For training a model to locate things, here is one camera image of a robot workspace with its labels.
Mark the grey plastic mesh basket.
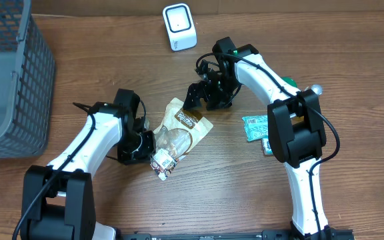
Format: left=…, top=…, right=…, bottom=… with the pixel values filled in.
left=0, top=0, right=56, bottom=159

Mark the yellow liquid bottle silver cap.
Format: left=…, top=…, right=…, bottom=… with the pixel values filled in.
left=304, top=84, right=323, bottom=96

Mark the green lid white jar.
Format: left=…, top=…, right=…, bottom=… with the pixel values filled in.
left=281, top=77, right=297, bottom=87

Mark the teal white snack packet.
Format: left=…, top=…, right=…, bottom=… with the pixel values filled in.
left=242, top=115, right=268, bottom=141

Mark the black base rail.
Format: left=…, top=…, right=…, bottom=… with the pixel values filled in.
left=115, top=228, right=355, bottom=240

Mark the white barcode scanner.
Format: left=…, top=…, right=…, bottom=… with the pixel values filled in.
left=162, top=3, right=197, bottom=51

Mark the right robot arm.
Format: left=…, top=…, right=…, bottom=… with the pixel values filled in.
left=183, top=37, right=333, bottom=239

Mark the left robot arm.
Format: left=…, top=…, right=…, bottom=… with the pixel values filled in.
left=12, top=89, right=155, bottom=240

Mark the brown snack packet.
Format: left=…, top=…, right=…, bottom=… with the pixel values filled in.
left=150, top=98, right=213, bottom=181

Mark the small teal white packet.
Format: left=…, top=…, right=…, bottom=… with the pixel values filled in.
left=261, top=137, right=273, bottom=156

